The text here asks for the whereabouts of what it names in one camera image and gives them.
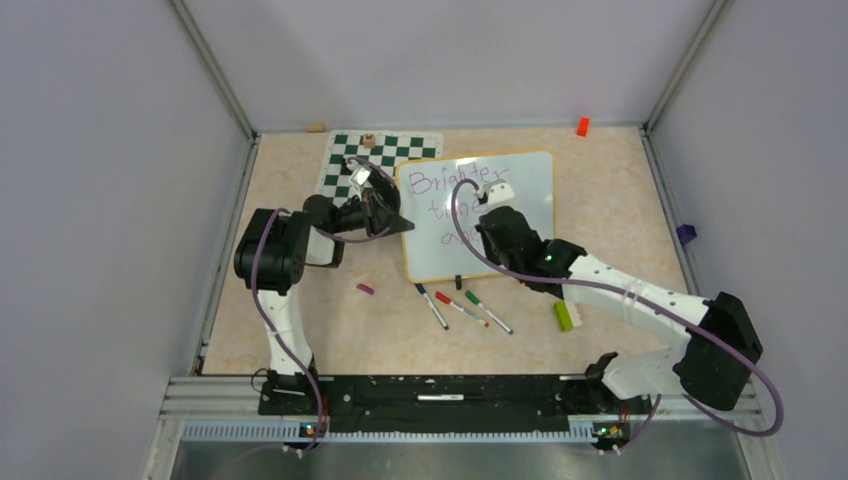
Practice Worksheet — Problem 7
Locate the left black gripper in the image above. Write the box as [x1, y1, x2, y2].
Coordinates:
[329, 189, 414, 238]

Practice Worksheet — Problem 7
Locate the yellow framed whiteboard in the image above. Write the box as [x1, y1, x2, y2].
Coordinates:
[396, 150, 556, 283]

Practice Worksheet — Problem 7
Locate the purple marker cap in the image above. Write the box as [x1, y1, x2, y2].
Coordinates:
[356, 283, 375, 295]

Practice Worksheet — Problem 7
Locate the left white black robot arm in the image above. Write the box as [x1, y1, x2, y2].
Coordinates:
[233, 188, 415, 414]

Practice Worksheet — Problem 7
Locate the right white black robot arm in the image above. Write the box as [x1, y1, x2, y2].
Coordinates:
[475, 206, 763, 412]

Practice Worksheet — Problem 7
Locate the blue whiteboard marker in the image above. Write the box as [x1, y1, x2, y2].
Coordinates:
[414, 283, 450, 331]

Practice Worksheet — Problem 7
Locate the green whiteboard marker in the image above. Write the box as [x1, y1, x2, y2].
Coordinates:
[465, 290, 514, 335]

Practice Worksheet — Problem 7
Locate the red whiteboard marker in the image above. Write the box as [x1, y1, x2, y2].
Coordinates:
[435, 291, 489, 327]

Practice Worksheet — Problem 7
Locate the green white chessboard mat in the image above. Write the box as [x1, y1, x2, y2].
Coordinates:
[311, 129, 445, 213]

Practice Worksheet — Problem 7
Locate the green white toy brick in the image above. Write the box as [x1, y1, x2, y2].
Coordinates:
[553, 300, 582, 333]

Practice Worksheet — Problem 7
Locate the orange red block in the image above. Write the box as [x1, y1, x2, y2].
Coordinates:
[576, 117, 591, 137]

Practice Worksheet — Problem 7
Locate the purple block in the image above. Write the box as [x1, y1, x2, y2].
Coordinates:
[675, 224, 698, 246]

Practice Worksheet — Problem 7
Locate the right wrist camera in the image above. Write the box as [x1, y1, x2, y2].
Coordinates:
[475, 179, 516, 209]

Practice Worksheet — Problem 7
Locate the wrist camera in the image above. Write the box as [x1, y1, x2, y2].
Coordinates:
[349, 165, 371, 198]
[475, 179, 516, 209]

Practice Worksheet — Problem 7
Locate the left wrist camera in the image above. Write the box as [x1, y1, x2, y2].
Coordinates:
[349, 165, 371, 198]

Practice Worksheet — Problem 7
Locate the wooden block on wall edge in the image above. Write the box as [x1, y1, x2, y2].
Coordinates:
[305, 123, 326, 133]

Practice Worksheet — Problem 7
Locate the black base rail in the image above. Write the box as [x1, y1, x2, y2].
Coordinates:
[258, 374, 600, 434]

